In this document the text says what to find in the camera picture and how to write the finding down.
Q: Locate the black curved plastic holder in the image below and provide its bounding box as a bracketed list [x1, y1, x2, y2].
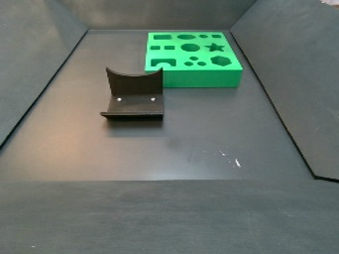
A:
[101, 68, 165, 119]

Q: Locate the green shape sorter block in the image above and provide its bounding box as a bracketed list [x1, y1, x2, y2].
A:
[145, 32, 243, 88]

